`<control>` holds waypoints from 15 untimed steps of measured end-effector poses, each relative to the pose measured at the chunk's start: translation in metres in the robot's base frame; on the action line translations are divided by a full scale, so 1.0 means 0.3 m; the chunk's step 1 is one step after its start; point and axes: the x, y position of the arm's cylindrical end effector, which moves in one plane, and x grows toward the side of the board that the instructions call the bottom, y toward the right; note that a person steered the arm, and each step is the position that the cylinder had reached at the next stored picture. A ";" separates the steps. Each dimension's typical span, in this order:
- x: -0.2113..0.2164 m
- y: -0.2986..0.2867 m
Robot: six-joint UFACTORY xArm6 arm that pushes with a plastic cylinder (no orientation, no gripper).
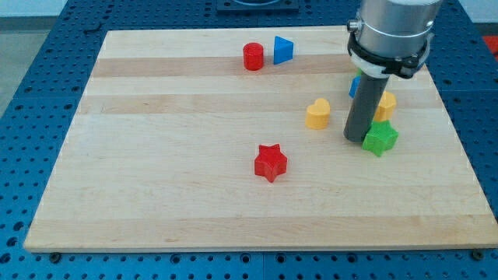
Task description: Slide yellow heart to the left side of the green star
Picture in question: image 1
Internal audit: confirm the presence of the blue triangle block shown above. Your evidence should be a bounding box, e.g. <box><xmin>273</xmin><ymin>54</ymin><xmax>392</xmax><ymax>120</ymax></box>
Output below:
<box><xmin>273</xmin><ymin>36</ymin><xmax>294</xmax><ymax>65</ymax></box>

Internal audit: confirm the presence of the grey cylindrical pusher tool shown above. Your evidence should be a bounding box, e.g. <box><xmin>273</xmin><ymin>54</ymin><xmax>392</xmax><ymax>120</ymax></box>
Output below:
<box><xmin>343</xmin><ymin>74</ymin><xmax>388</xmax><ymax>143</ymax></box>

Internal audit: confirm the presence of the wooden board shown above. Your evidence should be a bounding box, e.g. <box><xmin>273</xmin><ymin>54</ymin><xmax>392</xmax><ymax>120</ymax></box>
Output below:
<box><xmin>24</xmin><ymin>26</ymin><xmax>497</xmax><ymax>253</ymax></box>

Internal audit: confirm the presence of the green star block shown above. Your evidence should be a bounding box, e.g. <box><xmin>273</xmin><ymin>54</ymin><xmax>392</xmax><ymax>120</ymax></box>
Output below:
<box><xmin>362</xmin><ymin>121</ymin><xmax>398</xmax><ymax>157</ymax></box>

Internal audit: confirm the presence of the yellow hexagon block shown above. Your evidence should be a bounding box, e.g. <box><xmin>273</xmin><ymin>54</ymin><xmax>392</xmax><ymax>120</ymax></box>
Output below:
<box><xmin>373</xmin><ymin>91</ymin><xmax>397</xmax><ymax>122</ymax></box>

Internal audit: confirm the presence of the red star block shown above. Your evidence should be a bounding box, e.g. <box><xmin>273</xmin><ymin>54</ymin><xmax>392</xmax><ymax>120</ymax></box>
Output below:
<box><xmin>254</xmin><ymin>144</ymin><xmax>288</xmax><ymax>183</ymax></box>

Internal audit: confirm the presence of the yellow heart block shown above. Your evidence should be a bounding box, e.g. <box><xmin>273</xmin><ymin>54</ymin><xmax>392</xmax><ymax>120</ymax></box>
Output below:
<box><xmin>305</xmin><ymin>98</ymin><xmax>331</xmax><ymax>130</ymax></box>

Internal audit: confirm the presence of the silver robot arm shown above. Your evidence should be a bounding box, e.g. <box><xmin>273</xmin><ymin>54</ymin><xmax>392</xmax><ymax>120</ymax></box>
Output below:
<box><xmin>346</xmin><ymin>0</ymin><xmax>443</xmax><ymax>79</ymax></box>

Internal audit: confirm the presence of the red cylinder block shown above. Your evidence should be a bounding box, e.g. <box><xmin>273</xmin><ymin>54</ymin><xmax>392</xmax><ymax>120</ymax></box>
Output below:
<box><xmin>243</xmin><ymin>42</ymin><xmax>264</xmax><ymax>71</ymax></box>

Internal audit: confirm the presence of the blue block behind tool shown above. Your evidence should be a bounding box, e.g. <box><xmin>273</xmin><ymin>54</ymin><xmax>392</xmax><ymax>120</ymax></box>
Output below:
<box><xmin>349</xmin><ymin>75</ymin><xmax>361</xmax><ymax>99</ymax></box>

